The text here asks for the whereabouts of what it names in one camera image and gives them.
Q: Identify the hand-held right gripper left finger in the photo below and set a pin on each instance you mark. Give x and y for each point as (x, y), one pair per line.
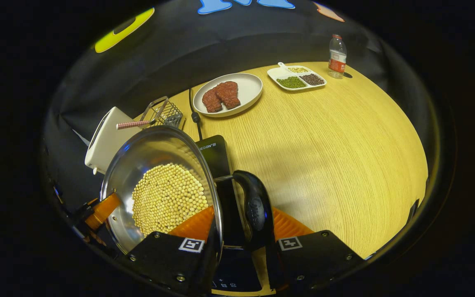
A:
(167, 260)

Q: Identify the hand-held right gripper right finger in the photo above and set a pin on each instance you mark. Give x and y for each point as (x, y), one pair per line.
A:
(320, 255)

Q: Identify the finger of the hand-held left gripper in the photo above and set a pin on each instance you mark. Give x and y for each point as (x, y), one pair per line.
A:
(103, 210)

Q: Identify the pile of soybeans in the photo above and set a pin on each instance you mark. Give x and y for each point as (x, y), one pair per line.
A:
(167, 198)

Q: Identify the black induction cooktop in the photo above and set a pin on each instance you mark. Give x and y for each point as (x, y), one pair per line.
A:
(217, 156)

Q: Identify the white toaster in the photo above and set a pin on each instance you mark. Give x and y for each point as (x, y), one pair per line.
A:
(105, 144)

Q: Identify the brown meat slice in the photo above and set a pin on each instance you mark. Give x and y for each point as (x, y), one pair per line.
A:
(228, 95)
(212, 101)

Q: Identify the heap of green beans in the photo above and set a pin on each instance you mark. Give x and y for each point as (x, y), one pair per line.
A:
(291, 82)

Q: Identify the heap of dark brown beans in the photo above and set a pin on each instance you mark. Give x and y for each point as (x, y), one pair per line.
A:
(312, 79)

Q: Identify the white round plate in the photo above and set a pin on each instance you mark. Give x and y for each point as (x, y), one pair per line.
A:
(248, 88)

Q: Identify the small heap of yellow beans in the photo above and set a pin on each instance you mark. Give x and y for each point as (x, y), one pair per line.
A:
(298, 70)

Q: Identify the white divided dish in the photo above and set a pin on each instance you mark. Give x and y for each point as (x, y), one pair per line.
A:
(278, 73)

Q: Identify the clear water bottle red label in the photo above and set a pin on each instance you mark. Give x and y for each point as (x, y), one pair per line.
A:
(337, 64)

